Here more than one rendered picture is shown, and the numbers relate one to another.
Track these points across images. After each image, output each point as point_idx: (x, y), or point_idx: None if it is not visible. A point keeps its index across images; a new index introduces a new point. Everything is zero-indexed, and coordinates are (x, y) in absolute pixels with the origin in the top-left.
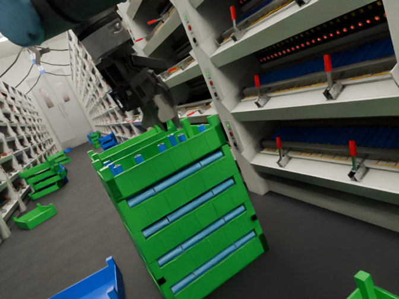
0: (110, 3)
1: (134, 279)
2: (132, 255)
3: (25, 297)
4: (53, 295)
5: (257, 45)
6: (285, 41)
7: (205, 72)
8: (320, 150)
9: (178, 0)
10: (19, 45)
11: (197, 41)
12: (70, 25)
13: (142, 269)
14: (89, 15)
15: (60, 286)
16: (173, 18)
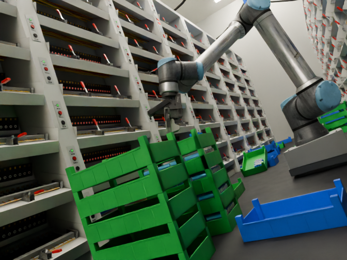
0: (188, 90)
1: (239, 236)
2: (219, 258)
3: None
4: (327, 248)
5: (114, 140)
6: (89, 153)
7: (67, 148)
8: (132, 203)
9: (50, 91)
10: (203, 76)
11: (66, 124)
12: (192, 84)
13: (228, 241)
14: (190, 87)
15: (315, 257)
16: (28, 96)
